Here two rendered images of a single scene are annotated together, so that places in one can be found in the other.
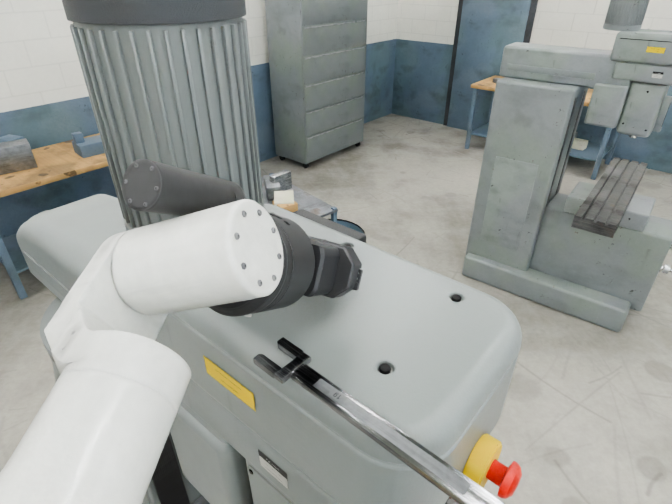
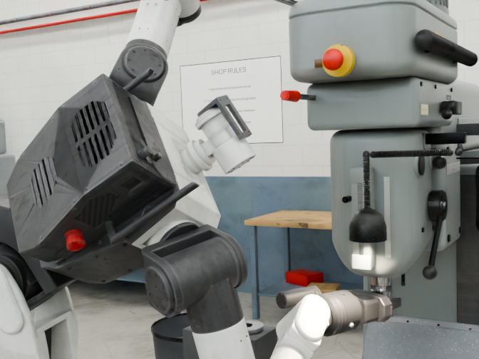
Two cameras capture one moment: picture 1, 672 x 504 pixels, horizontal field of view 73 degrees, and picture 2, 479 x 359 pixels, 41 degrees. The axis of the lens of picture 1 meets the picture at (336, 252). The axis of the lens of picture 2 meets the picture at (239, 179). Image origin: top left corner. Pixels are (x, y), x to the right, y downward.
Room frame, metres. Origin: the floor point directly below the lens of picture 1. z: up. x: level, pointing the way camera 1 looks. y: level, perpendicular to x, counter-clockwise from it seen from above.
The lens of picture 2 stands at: (-0.10, -1.32, 1.63)
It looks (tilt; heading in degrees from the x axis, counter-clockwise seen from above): 4 degrees down; 80
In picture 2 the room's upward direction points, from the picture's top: 2 degrees counter-clockwise
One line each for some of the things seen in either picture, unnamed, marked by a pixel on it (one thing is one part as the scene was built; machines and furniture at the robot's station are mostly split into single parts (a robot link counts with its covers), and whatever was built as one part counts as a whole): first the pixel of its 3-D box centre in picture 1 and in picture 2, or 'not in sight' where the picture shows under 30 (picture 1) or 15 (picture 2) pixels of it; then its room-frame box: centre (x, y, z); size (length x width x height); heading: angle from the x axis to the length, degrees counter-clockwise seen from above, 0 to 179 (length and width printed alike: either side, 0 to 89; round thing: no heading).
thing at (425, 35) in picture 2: not in sight; (448, 50); (0.58, -0.05, 1.79); 0.45 x 0.04 x 0.04; 50
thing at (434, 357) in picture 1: (314, 329); (378, 47); (0.46, 0.03, 1.81); 0.47 x 0.26 x 0.16; 50
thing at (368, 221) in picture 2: not in sight; (367, 224); (0.35, -0.15, 1.44); 0.07 x 0.07 x 0.06
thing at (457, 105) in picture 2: not in sight; (447, 110); (0.59, -0.02, 1.66); 0.12 x 0.04 x 0.04; 50
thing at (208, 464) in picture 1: (251, 421); (404, 191); (0.57, 0.16, 1.47); 0.24 x 0.19 x 0.26; 140
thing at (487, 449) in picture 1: (481, 462); (338, 60); (0.30, -0.16, 1.76); 0.06 x 0.02 x 0.06; 140
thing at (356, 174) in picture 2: not in sight; (363, 217); (0.38, -0.07, 1.45); 0.04 x 0.04 x 0.21; 50
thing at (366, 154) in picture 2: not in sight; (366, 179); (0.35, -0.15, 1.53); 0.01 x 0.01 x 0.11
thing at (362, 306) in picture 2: not in sight; (352, 309); (0.36, -0.02, 1.24); 0.13 x 0.12 x 0.10; 115
